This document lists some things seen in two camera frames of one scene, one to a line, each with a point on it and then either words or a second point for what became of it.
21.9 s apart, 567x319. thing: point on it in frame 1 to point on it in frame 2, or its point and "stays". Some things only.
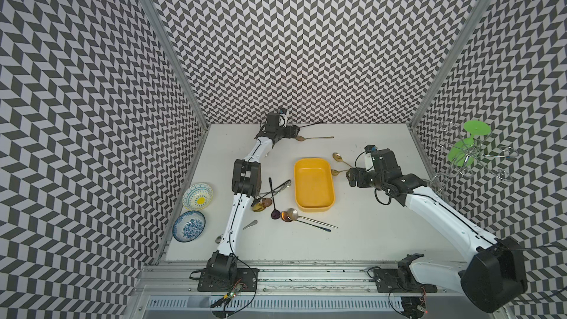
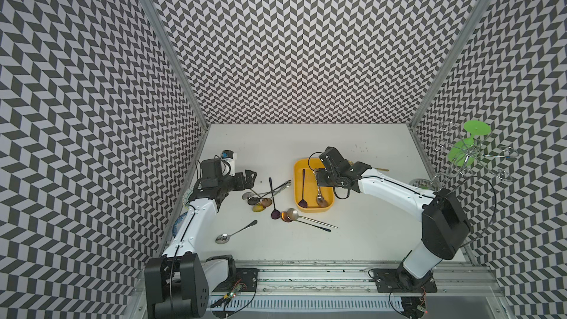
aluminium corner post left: [167, 40] stays
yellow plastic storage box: [314, 184] stays
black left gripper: [293, 133] to [240, 184]
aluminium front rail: [282, 280] stays
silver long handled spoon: [293, 215] stays
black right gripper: [352, 178] to [320, 180]
